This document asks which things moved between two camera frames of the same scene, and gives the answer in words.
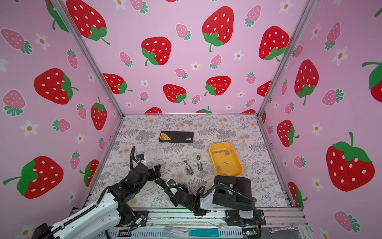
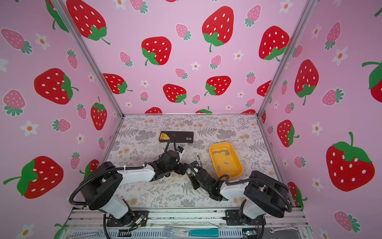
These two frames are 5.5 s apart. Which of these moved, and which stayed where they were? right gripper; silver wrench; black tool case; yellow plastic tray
Moved: right gripper
Stayed: silver wrench; black tool case; yellow plastic tray
